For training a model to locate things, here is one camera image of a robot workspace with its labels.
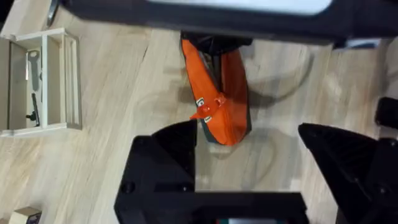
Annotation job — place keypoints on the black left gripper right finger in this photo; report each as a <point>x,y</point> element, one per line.
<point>351,168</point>

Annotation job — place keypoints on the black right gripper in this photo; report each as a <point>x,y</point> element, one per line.
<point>217,43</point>

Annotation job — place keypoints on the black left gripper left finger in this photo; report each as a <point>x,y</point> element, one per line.
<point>161,168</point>

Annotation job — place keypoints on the orange soft zip bag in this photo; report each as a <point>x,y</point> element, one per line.
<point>230,93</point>

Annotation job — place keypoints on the black block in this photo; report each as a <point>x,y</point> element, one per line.
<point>388,112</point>

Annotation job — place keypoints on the pale wooden box with tools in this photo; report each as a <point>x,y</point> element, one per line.
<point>46,81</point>

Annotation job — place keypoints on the small cardboard box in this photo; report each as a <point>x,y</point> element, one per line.
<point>25,216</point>

